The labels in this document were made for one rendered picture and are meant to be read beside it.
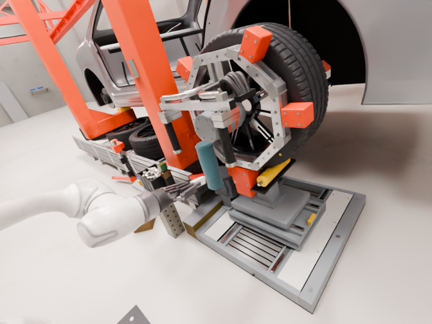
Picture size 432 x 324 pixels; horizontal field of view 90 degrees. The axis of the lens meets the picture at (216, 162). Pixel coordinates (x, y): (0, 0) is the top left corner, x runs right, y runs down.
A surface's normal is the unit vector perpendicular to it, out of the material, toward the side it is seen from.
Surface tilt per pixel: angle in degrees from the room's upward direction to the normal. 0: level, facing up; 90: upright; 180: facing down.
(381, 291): 0
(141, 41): 90
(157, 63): 90
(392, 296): 0
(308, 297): 0
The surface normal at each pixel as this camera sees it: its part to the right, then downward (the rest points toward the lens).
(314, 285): -0.25, -0.85
